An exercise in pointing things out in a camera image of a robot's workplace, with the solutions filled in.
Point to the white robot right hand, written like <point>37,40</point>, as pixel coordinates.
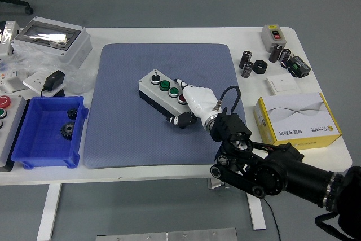
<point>198,100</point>

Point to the grey four-button control box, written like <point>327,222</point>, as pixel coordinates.
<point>152,88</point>

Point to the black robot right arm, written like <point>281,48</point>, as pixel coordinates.
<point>282,173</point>

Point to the grey emergency-stop button box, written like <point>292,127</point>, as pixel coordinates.
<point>14,128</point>

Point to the black cylindrical capacitor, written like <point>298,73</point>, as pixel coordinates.
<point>285,56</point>
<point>247,69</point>
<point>275,53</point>
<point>245,59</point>

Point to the grey-blue table mat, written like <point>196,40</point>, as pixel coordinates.
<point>158,54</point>

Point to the black hex nut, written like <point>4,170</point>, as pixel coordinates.
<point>259,67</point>

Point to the yellow and white cardboard box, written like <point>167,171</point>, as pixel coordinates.
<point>296,117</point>

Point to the black module with green terminal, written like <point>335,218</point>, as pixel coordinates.
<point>300,67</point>

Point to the clear plastic bag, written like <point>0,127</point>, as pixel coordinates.
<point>79,78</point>

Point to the white table leg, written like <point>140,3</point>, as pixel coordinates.
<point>257,212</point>
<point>49,210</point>

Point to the small black gear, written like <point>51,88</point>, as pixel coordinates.
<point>72,114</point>

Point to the large black gear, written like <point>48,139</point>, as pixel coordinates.
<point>67,130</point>

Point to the silver metal plate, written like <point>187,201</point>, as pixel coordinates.
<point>169,236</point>

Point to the black power adapter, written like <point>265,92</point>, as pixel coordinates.
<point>55,80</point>

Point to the blue plastic bin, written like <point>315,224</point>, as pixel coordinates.
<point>39,139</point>

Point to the white socket plate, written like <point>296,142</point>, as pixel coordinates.
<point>34,81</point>

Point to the small white printed box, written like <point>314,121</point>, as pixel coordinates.
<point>11,84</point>

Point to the white electrical device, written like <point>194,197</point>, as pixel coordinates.
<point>7,37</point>

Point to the grey under-table bracket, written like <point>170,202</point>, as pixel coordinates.
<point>213,183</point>

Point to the white wall switch plate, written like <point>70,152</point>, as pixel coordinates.
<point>283,83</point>

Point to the grey two-button switch box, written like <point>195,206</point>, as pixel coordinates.
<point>268,37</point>

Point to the grey enclosure with clear lid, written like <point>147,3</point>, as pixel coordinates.
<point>70,52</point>

